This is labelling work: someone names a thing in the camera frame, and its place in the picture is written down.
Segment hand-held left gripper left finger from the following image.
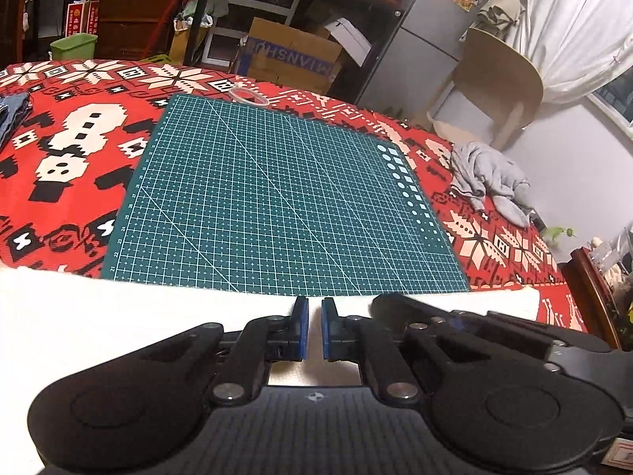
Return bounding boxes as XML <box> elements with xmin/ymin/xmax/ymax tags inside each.
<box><xmin>141</xmin><ymin>298</ymin><xmax>310</xmax><ymax>404</ymax></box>

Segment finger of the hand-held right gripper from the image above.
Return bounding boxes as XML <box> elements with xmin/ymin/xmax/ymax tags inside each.
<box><xmin>372</xmin><ymin>294</ymin><xmax>490</xmax><ymax>342</ymax></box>

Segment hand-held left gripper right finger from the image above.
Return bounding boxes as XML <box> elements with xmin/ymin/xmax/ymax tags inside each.
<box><xmin>322</xmin><ymin>298</ymin><xmax>488</xmax><ymax>401</ymax></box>

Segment cream knit vest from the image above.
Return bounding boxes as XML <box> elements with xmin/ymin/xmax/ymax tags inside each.
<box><xmin>0</xmin><ymin>267</ymin><xmax>540</xmax><ymax>475</ymax></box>

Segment dark wooden nightstand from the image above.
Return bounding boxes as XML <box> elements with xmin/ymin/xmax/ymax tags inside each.
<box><xmin>564</xmin><ymin>245</ymin><xmax>633</xmax><ymax>352</ymax></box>

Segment small green plant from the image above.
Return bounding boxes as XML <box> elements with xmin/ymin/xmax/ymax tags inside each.
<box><xmin>541</xmin><ymin>225</ymin><xmax>577</xmax><ymax>243</ymax></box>

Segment green cutting mat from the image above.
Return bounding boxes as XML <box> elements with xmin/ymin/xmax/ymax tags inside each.
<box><xmin>100</xmin><ymin>93</ymin><xmax>473</xmax><ymax>294</ymax></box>

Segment grey sweater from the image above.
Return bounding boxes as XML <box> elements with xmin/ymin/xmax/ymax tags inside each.
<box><xmin>449</xmin><ymin>141</ymin><xmax>532</xmax><ymax>228</ymax></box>

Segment clear tape roll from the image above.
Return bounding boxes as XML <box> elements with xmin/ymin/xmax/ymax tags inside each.
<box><xmin>228</xmin><ymin>86</ymin><xmax>273</xmax><ymax>107</ymax></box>

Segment beige wooden chair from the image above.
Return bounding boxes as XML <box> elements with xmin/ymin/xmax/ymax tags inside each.
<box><xmin>428</xmin><ymin>27</ymin><xmax>545</xmax><ymax>152</ymax></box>

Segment window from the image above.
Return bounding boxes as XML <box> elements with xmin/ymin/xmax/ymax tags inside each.
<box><xmin>588</xmin><ymin>66</ymin><xmax>633</xmax><ymax>132</ymax></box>

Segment white flat box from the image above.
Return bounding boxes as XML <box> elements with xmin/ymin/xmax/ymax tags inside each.
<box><xmin>324</xmin><ymin>17</ymin><xmax>373</xmax><ymax>65</ymax></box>

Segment cardboard box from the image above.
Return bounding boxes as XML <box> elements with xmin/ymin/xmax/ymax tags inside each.
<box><xmin>235</xmin><ymin>17</ymin><xmax>347</xmax><ymax>90</ymax></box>

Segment grey refrigerator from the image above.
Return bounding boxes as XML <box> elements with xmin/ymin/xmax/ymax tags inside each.
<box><xmin>356</xmin><ymin>0</ymin><xmax>510</xmax><ymax>110</ymax></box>

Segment red patterned blanket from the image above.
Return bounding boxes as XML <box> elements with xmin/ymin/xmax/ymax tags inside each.
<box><xmin>0</xmin><ymin>59</ymin><xmax>589</xmax><ymax>332</ymax></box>

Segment brown paper bag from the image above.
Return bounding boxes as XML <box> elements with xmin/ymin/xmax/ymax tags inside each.
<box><xmin>171</xmin><ymin>15</ymin><xmax>203</xmax><ymax>63</ymax></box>

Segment beige cloth bag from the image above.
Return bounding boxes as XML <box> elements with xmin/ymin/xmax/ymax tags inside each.
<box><xmin>477</xmin><ymin>0</ymin><xmax>522</xmax><ymax>40</ymax></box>

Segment white hanging fabric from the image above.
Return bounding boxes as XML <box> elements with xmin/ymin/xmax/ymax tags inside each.
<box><xmin>504</xmin><ymin>0</ymin><xmax>633</xmax><ymax>105</ymax></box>

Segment wooden drawer cabinet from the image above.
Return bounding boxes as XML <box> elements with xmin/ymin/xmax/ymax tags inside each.
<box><xmin>91</xmin><ymin>0</ymin><xmax>186</xmax><ymax>63</ymax></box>

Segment blue jeans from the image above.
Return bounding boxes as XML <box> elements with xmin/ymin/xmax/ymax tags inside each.
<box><xmin>0</xmin><ymin>91</ymin><xmax>33</xmax><ymax>152</ymax></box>

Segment green waste bin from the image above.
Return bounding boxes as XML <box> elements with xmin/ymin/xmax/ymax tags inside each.
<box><xmin>49</xmin><ymin>34</ymin><xmax>98</xmax><ymax>60</ymax></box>

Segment red broom handle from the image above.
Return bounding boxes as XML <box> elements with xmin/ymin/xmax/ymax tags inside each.
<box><xmin>148</xmin><ymin>0</ymin><xmax>193</xmax><ymax>55</ymax></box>

